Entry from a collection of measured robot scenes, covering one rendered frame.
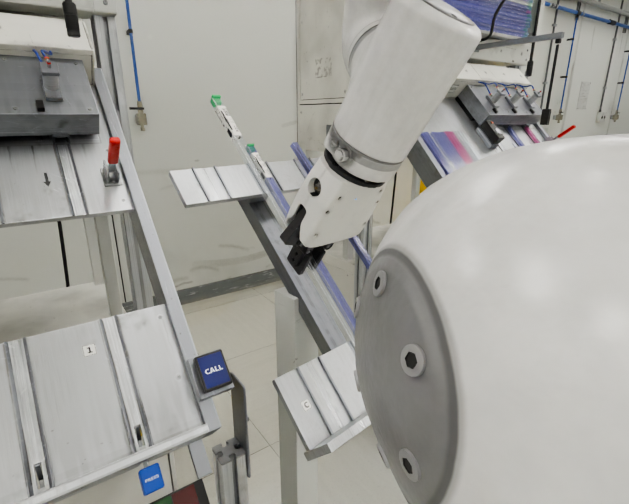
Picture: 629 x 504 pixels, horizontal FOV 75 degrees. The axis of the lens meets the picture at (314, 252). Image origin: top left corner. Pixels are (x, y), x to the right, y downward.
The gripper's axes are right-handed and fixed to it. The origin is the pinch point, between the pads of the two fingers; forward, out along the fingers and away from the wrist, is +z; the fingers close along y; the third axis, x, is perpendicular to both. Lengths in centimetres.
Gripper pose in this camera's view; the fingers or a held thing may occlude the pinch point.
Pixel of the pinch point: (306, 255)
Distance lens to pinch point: 55.0
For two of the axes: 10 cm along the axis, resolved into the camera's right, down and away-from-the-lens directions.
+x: -5.6, -7.2, 4.1
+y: 7.4, -2.1, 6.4
